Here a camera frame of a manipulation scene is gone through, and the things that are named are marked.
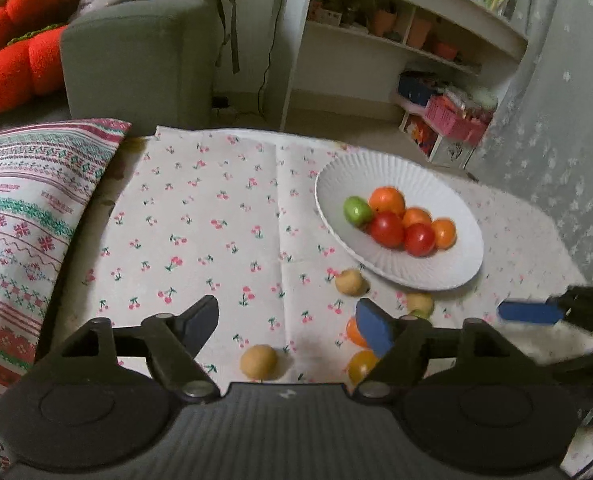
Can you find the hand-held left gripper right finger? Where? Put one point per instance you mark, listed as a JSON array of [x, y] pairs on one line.
[[376, 330]]

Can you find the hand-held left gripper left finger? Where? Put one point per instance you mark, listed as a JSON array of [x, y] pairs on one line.
[[201, 322]]

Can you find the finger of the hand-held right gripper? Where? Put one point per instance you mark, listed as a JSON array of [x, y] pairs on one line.
[[526, 311], [576, 358]]

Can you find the orange tangerine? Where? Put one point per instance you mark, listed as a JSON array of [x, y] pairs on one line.
[[387, 201], [352, 332]]

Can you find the green-orange tomato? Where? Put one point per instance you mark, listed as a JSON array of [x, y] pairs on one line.
[[360, 367]]

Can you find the yellow-green fruit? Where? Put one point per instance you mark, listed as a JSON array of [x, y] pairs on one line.
[[420, 302]]

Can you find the small brown kiwi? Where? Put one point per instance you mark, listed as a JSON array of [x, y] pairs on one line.
[[259, 361], [351, 281]]

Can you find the red tomato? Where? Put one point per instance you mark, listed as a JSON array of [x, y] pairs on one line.
[[420, 239], [387, 230]]

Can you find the orange tomato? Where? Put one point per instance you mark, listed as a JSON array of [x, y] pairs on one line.
[[416, 216], [445, 233]]

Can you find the white ribbed plate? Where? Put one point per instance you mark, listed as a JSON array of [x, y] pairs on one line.
[[346, 175]]

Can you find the person's right forearm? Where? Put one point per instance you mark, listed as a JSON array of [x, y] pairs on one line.
[[551, 340]]

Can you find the cherry print tablecloth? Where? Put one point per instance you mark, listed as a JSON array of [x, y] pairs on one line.
[[201, 200]]

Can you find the white plastic crate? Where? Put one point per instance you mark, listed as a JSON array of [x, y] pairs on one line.
[[446, 147]]

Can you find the striped patterned pillow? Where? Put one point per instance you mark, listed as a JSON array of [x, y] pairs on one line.
[[26, 220]]

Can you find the pink plastic basket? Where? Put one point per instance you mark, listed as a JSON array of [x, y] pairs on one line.
[[456, 120]]

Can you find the white flower lace curtain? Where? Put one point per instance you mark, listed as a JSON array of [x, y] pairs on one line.
[[561, 110]]

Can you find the blue plastic basket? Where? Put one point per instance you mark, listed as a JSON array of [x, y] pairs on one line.
[[416, 87]]

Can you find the grey sofa armrest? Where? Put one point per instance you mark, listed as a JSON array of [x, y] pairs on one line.
[[136, 60]]

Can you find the small orange basket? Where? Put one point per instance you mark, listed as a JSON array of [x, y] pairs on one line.
[[446, 51]]

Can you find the white shelf unit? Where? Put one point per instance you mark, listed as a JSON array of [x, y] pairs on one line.
[[346, 35]]

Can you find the peach cup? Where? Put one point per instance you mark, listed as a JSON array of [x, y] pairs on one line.
[[419, 30]]

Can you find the orange flower pot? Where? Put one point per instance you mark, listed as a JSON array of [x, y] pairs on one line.
[[384, 20]]

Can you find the red flower cushion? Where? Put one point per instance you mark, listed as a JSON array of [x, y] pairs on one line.
[[11, 75]]

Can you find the small white labelled box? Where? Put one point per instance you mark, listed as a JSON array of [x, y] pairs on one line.
[[324, 14]]

